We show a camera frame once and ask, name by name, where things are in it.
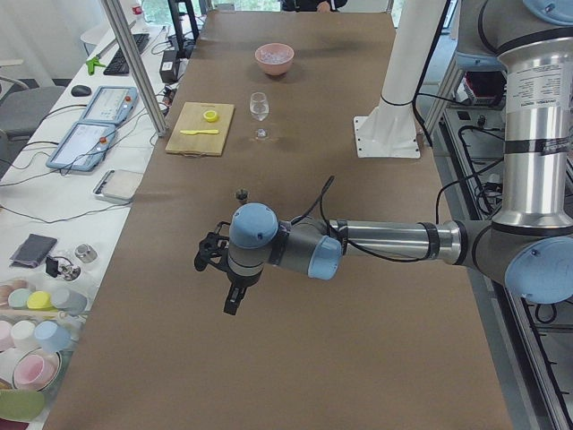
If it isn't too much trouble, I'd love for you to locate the stack of pastel cups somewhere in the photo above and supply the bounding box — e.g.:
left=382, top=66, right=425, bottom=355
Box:
left=1, top=279, right=90, bottom=429

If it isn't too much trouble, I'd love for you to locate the black computer mouse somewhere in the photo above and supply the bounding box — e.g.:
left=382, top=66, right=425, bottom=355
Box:
left=71, top=84, right=92, bottom=97

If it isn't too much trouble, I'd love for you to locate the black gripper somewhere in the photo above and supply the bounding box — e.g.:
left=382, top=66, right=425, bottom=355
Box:
left=223, top=277, right=255, bottom=315

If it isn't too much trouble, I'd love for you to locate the yellow lemon slice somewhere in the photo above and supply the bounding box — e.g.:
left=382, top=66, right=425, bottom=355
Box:
left=202, top=109, right=219, bottom=123

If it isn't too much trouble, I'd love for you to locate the lower teach pendant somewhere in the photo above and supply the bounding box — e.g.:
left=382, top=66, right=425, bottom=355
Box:
left=46, top=121, right=116, bottom=173

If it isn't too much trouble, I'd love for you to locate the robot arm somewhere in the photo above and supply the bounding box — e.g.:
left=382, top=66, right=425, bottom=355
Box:
left=218, top=1, right=572, bottom=314

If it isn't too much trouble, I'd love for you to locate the yellow plastic knife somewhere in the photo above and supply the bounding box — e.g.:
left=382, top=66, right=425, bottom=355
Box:
left=179, top=129, right=219, bottom=135

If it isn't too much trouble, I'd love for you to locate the white column base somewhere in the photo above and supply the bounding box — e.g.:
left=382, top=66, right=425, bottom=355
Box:
left=354, top=0, right=449, bottom=159

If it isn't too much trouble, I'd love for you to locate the teach pendant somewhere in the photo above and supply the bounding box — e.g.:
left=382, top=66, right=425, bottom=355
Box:
left=46, top=121, right=116, bottom=173
left=81, top=86, right=138, bottom=125

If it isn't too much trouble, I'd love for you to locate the steel cocktail jigger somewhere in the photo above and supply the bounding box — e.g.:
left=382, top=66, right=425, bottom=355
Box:
left=235, top=188, right=249, bottom=205

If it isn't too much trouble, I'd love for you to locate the clear wine glass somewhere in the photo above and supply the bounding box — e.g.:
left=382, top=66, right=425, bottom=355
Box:
left=249, top=91, right=269, bottom=140

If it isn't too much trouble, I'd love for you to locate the steel calibration weight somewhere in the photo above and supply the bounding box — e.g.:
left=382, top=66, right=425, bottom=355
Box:
left=74, top=244, right=98, bottom=264

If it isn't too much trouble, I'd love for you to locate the bamboo cutting board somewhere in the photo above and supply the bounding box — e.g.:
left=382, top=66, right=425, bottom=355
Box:
left=165, top=102, right=235, bottom=157

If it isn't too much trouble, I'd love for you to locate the pink bowl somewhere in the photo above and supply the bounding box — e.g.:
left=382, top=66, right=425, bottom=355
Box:
left=254, top=43, right=295, bottom=76

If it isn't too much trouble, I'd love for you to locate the aluminium frame post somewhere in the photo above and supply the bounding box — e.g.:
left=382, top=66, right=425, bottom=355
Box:
left=101, top=0, right=167, bottom=137

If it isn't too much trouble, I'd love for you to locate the black power adapter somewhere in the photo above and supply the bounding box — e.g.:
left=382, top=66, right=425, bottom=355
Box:
left=159, top=49, right=187, bottom=84

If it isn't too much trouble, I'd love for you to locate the dark cloth pouch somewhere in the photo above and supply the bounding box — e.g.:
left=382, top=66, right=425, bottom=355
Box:
left=11, top=234, right=57, bottom=268

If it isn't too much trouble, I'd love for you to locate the silver kitchen scale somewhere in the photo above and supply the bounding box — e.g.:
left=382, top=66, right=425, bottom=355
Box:
left=92, top=169, right=143, bottom=204

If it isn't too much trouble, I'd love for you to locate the upper teach pendant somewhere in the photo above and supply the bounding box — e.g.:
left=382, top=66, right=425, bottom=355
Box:
left=81, top=86, right=138, bottom=125

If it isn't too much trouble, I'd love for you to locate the clear ice cubes pile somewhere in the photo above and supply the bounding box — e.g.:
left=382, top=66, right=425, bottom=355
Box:
left=260, top=49, right=290, bottom=65

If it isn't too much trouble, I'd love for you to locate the black keyboard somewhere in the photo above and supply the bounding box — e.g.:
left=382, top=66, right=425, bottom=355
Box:
left=103, top=33, right=151, bottom=76

